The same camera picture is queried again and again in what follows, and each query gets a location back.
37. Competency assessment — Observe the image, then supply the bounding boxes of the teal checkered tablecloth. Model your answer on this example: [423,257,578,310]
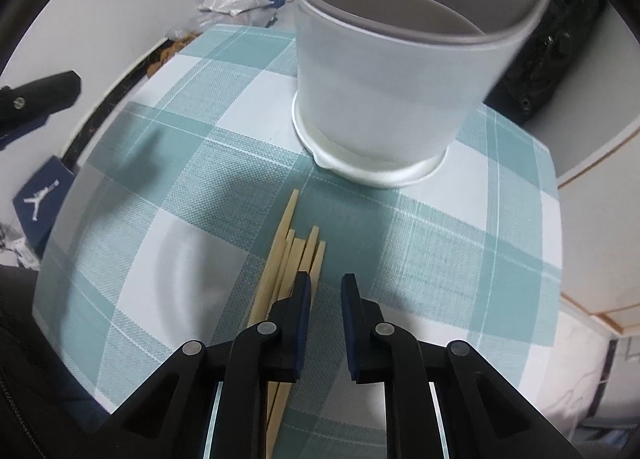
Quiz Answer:
[32,24,563,459]

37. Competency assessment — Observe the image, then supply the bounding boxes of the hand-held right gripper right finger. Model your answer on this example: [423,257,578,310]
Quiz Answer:
[341,274,551,459]

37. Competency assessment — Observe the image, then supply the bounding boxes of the white utensil holder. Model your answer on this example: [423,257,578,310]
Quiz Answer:
[291,0,553,190]

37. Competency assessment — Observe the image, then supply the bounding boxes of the blue shoe box white figure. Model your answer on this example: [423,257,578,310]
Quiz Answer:
[12,156,76,260]

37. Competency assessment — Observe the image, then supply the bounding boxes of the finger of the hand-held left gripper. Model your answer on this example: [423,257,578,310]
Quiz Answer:
[0,70,82,141]

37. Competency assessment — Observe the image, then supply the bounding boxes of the brown suede shoe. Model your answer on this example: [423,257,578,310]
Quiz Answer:
[147,36,193,77]

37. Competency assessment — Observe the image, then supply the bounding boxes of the white plastic bag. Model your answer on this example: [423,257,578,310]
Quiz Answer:
[198,0,276,17]

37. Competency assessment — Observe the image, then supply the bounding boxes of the person's dark jacket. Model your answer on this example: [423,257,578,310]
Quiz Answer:
[0,264,103,459]

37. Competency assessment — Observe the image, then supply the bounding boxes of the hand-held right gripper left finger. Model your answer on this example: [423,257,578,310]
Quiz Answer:
[97,270,313,459]

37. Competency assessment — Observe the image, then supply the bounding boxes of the black backpack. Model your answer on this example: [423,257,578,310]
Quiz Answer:
[482,0,608,127]

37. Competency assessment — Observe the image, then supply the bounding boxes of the bundle of wooden chopsticks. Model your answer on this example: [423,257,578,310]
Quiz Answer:
[247,189,328,459]

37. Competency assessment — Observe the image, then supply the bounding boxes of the white wardrobe wooden trim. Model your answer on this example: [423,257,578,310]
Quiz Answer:
[555,124,640,335]

